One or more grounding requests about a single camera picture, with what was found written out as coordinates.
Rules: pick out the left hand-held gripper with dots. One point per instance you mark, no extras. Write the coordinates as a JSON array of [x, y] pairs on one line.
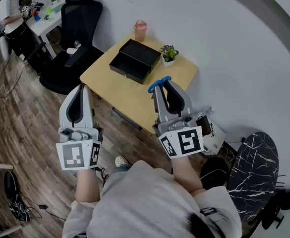
[[71, 155]]

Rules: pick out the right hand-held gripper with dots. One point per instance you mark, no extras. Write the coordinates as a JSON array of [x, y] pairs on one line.
[[184, 140]]

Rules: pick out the black box container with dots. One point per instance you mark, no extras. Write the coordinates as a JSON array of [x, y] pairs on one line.
[[134, 62]]

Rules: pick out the person's right forearm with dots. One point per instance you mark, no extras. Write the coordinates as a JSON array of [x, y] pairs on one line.
[[187, 175]]

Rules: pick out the person's left forearm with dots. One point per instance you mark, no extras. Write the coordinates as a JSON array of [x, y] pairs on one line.
[[87, 185]]

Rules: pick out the brown pouch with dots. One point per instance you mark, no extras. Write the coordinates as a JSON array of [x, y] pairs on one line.
[[204, 125]]

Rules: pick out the small potted plant white pot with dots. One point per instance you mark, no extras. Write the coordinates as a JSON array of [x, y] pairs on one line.
[[169, 54]]

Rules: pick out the wooden table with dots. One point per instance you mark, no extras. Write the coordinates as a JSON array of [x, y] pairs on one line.
[[125, 93]]

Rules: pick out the white box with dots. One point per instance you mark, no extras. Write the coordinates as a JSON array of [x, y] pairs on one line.
[[215, 137]]

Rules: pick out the white roll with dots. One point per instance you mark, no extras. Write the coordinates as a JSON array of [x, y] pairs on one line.
[[71, 50]]

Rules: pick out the person's white shoe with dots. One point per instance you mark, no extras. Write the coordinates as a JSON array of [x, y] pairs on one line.
[[120, 160]]

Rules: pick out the person's jeans leg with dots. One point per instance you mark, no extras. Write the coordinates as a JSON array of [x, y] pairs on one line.
[[120, 170]]

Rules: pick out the pink drinking bottle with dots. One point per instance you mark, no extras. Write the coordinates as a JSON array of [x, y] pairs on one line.
[[140, 31]]

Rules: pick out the black round stool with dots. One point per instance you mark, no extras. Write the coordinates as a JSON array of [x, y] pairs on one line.
[[213, 172]]

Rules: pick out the black office chair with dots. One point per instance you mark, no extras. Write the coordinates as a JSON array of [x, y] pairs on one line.
[[77, 23]]

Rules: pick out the white desk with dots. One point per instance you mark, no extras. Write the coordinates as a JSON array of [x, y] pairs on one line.
[[45, 25]]

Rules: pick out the black power adapter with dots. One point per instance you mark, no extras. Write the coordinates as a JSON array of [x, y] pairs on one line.
[[43, 206]]

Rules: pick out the red and blue toy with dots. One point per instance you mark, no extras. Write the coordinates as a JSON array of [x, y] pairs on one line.
[[36, 16]]

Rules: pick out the person's grey shirt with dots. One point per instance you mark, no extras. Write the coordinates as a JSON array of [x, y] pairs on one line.
[[144, 202]]

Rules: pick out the green toy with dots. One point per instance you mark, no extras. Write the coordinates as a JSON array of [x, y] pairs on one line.
[[48, 11]]

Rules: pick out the pale green mat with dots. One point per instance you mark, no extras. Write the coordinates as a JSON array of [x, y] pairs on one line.
[[59, 7]]

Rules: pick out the black marbled round table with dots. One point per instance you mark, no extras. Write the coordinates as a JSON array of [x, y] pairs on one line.
[[253, 172]]

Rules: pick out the black chair base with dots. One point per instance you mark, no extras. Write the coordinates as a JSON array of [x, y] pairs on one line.
[[276, 207]]

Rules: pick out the light wooden frame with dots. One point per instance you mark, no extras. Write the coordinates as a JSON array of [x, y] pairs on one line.
[[1, 230]]

